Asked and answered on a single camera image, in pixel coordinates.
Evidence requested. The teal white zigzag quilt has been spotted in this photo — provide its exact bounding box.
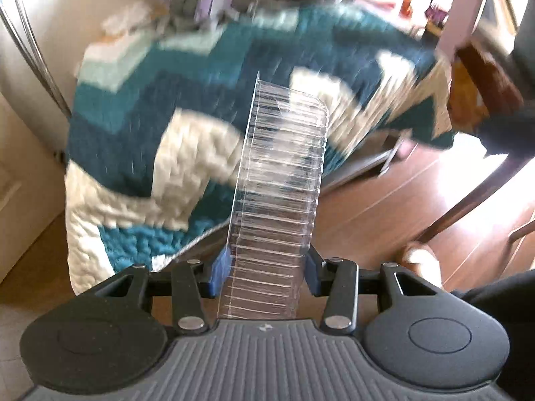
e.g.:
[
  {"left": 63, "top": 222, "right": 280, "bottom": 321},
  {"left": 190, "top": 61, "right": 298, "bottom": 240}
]
[{"left": 65, "top": 2, "right": 458, "bottom": 297}]

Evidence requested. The pink desk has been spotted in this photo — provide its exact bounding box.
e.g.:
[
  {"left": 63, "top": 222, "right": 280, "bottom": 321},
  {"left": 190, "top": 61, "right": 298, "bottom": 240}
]
[{"left": 435, "top": 0, "right": 494, "bottom": 57}]

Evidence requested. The person's socked foot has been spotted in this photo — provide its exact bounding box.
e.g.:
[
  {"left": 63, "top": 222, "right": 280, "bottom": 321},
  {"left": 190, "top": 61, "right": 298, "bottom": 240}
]
[{"left": 401, "top": 244, "right": 444, "bottom": 289}]

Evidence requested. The person's dark trouser leg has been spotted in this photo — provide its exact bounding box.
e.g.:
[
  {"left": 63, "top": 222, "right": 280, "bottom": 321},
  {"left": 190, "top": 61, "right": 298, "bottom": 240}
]
[{"left": 443, "top": 269, "right": 535, "bottom": 401}]

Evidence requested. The clear plastic tray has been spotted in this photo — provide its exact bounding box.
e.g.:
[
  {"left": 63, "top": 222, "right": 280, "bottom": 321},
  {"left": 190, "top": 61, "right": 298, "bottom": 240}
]
[{"left": 216, "top": 70, "right": 330, "bottom": 321}]

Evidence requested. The grey long-handled dustpan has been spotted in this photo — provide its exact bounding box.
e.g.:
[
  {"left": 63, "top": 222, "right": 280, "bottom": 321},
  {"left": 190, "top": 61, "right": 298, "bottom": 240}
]
[{"left": 0, "top": 6, "right": 70, "bottom": 120}]

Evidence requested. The beige wooden door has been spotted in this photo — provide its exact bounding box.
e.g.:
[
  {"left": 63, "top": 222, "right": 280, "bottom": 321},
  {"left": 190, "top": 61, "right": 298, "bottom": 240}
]
[{"left": 0, "top": 92, "right": 68, "bottom": 280}]

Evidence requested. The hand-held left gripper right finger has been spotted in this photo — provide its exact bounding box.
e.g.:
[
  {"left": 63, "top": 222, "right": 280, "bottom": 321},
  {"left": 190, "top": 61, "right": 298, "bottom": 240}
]
[{"left": 304, "top": 244, "right": 446, "bottom": 337}]

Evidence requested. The dark wooden chair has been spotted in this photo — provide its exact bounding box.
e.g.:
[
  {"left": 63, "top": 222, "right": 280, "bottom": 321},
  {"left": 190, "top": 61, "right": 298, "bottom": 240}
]
[{"left": 414, "top": 0, "right": 535, "bottom": 247}]

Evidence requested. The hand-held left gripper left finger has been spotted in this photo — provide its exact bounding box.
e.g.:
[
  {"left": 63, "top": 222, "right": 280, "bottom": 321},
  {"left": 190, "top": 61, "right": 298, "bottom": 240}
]
[{"left": 94, "top": 248, "right": 230, "bottom": 337}]

